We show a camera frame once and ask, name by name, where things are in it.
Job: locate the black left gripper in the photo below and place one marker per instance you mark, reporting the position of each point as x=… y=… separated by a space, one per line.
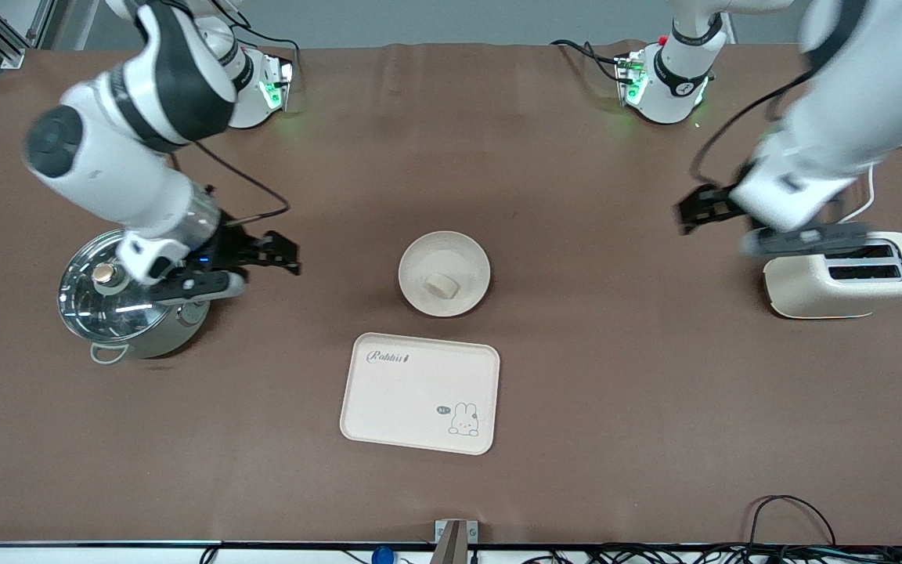
x=716 y=205

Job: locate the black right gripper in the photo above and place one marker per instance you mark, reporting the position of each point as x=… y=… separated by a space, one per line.
x=230 y=244

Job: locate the cream round plate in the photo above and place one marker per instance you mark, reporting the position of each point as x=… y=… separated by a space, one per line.
x=435 y=254

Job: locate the white half-moon bun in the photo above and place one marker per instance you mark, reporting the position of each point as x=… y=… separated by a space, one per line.
x=444 y=286

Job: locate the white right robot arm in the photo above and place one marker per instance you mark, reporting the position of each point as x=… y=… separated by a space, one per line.
x=106 y=172

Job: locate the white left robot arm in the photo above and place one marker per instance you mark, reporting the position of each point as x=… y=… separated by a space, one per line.
x=850 y=102

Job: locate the cream tray with rabbit print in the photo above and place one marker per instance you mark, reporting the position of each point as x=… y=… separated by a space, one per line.
x=412 y=399

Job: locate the stainless steel pot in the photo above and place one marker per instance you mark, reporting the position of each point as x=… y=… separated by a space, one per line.
x=169 y=337

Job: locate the white two-slot toaster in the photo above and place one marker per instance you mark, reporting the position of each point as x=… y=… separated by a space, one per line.
x=835 y=294

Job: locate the glass pot lid with knob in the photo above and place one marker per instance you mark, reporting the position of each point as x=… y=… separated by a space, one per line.
x=99 y=305

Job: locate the brown table cover mat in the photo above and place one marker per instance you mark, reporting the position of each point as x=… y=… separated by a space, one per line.
x=576 y=392

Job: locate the blue round object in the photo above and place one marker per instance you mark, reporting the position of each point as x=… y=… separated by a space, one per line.
x=382 y=556

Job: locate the grey metal camera bracket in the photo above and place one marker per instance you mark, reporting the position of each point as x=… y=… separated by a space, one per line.
x=455 y=540

